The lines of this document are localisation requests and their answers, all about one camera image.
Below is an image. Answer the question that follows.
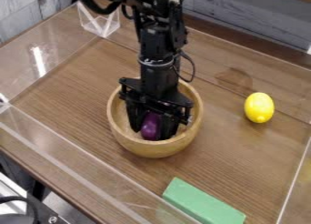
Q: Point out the purple toy eggplant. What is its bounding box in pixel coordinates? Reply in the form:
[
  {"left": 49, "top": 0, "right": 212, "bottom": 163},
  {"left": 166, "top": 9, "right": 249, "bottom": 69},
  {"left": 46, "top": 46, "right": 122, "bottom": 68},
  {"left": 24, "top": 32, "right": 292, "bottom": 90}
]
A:
[{"left": 141, "top": 112, "right": 160, "bottom": 141}]

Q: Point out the clear acrylic wall panel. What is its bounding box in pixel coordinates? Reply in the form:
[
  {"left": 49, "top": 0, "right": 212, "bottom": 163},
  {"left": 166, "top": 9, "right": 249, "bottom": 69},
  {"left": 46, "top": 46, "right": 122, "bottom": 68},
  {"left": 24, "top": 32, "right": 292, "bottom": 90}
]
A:
[{"left": 0, "top": 96, "right": 200, "bottom": 224}]

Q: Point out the clear acrylic corner bracket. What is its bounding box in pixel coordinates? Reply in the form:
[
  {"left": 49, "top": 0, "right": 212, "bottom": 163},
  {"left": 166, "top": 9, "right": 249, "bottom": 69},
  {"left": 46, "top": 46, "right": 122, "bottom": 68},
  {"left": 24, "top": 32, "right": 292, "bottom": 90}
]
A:
[{"left": 76, "top": 2, "right": 120, "bottom": 38}]

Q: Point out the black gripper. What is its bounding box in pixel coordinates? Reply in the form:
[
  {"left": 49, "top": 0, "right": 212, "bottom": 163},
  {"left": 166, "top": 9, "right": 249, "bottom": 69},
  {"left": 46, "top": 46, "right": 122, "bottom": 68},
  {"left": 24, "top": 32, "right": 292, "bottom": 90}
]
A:
[{"left": 118, "top": 58, "right": 193, "bottom": 140}]

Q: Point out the brown wooden bowl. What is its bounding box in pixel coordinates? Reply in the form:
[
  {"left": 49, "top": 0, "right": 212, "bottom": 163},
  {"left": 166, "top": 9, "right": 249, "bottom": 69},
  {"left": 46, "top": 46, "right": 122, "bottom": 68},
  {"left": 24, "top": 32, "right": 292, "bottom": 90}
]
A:
[{"left": 105, "top": 81, "right": 204, "bottom": 158}]

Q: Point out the yellow toy lemon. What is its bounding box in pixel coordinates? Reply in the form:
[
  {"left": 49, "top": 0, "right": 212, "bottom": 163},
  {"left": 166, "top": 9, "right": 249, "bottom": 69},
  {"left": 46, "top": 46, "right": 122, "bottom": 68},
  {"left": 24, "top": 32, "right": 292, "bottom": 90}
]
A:
[{"left": 244, "top": 92, "right": 274, "bottom": 124}]

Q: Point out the green foam block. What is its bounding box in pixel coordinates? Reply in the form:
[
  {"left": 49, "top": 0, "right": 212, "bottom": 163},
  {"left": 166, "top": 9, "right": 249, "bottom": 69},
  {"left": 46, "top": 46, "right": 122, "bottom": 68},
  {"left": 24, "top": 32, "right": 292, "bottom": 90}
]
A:
[{"left": 162, "top": 178, "right": 246, "bottom": 224}]

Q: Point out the black cable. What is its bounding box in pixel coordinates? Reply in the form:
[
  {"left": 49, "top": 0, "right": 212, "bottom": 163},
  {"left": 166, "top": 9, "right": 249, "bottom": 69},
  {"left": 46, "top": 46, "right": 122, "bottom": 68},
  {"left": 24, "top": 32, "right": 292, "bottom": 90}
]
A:
[{"left": 0, "top": 196, "right": 41, "bottom": 224}]

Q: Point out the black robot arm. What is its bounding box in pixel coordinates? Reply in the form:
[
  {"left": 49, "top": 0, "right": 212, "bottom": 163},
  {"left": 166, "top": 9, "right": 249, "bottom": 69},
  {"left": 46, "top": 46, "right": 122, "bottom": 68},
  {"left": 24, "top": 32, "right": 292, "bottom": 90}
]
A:
[{"left": 80, "top": 0, "right": 193, "bottom": 141}]

